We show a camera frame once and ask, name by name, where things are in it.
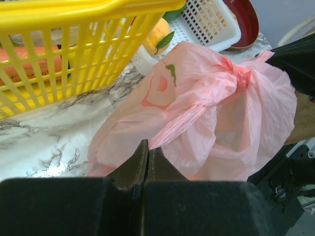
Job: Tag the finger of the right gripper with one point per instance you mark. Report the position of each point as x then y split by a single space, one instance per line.
297 59

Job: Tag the brown paper grocery bag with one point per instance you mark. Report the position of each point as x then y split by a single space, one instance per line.
304 121

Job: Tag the pink peach plastic bag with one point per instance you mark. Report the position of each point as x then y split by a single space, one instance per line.
212 118

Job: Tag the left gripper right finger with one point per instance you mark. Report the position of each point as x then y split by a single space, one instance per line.
175 206

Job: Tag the green bell pepper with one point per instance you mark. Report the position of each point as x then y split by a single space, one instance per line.
172 15

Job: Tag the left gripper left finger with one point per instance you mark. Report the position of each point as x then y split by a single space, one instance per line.
76 206

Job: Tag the yellow plastic basket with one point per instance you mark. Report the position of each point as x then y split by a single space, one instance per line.
95 38

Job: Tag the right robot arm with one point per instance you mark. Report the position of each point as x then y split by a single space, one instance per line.
282 180

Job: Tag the red round plate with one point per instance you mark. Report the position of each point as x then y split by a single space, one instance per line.
247 21

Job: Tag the white plastic fruit basket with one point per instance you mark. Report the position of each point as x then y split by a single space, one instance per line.
205 22

